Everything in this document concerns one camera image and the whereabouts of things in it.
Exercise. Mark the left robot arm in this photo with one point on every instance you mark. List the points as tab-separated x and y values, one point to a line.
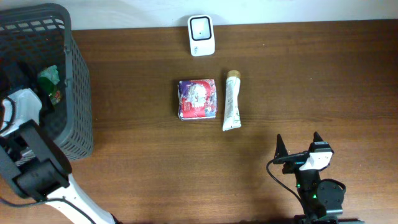
31	163

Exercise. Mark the green lid jar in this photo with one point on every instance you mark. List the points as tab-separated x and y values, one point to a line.
51	90

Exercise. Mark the grey plastic mesh basket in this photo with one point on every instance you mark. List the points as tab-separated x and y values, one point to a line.
42	36

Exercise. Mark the pink purple snack packet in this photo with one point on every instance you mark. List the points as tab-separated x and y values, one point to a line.
197	99

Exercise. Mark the light green wipes packet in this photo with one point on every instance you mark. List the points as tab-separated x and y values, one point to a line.
51	73

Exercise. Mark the white barcode scanner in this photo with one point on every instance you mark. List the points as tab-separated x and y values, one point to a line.
201	35

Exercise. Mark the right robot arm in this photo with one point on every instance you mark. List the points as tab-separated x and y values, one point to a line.
321	199

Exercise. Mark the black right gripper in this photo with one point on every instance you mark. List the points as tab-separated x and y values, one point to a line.
280	149

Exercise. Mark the white lotion tube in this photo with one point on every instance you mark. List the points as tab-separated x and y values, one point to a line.
232	118

